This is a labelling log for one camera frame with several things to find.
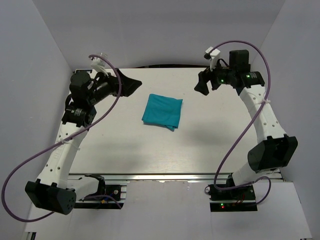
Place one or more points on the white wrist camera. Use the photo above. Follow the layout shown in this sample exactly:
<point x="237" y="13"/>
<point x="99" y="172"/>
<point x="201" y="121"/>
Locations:
<point x="212" y="55"/>
<point x="98" y="65"/>

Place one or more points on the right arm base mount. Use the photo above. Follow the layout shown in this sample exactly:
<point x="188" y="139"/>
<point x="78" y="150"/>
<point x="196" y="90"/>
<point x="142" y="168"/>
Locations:
<point x="237" y="200"/>

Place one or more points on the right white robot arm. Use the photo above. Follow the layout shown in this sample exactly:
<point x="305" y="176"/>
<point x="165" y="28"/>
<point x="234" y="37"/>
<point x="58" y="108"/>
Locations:
<point x="274" y="147"/>

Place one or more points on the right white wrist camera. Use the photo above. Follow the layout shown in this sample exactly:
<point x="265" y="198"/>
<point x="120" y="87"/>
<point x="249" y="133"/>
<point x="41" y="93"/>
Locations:
<point x="212" y="55"/>

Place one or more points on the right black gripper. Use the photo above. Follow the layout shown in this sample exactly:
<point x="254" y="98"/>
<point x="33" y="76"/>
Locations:
<point x="204" y="77"/>

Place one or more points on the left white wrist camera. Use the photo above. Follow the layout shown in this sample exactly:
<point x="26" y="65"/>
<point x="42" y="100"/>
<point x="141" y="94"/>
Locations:
<point x="98" y="65"/>

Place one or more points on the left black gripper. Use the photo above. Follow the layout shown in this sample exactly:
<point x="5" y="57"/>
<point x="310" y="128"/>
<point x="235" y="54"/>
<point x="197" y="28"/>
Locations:
<point x="129" y="85"/>

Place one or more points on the aluminium front rail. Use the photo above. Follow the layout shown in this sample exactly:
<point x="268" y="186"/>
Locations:
<point x="157" y="177"/>

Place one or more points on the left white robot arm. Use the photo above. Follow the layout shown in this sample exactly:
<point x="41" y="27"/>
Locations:
<point x="52" y="190"/>

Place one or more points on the teal t-shirt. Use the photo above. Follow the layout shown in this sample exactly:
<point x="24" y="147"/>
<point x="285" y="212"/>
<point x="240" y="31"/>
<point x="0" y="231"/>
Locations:
<point x="163" y="111"/>

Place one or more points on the blue label sticker left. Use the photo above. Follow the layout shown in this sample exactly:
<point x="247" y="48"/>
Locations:
<point x="89" y="71"/>

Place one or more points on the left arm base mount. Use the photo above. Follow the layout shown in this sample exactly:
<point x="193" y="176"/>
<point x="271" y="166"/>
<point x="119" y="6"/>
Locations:
<point x="105" y="193"/>

